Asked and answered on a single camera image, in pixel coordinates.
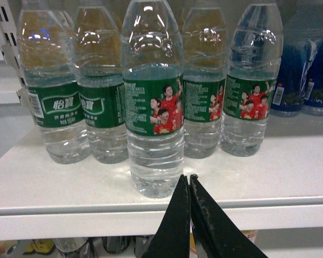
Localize blue sports drink bottle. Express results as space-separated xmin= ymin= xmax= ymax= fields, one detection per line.
xmin=301 ymin=42 xmax=323 ymax=116
xmin=271 ymin=7 xmax=323 ymax=117

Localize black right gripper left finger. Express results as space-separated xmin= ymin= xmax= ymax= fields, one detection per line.
xmin=142 ymin=175 xmax=191 ymax=258

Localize water bottle barcode label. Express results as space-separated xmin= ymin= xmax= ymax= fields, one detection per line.
xmin=17 ymin=1 xmax=90 ymax=164

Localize water bottle green label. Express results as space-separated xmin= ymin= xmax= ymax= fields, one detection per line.
xmin=120 ymin=1 xmax=184 ymax=198
xmin=72 ymin=1 xmax=128 ymax=164
xmin=220 ymin=1 xmax=284 ymax=157

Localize water bottle rear left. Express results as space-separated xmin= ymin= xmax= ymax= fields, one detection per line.
xmin=182 ymin=4 xmax=227 ymax=159

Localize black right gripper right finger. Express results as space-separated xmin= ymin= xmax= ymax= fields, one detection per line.
xmin=189 ymin=174 xmax=266 ymax=258

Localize white upper shelf board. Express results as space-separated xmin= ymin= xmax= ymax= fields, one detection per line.
xmin=0 ymin=113 xmax=323 ymax=240

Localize white slotted shelf upright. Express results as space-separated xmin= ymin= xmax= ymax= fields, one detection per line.
xmin=0 ymin=1 xmax=29 ymax=107

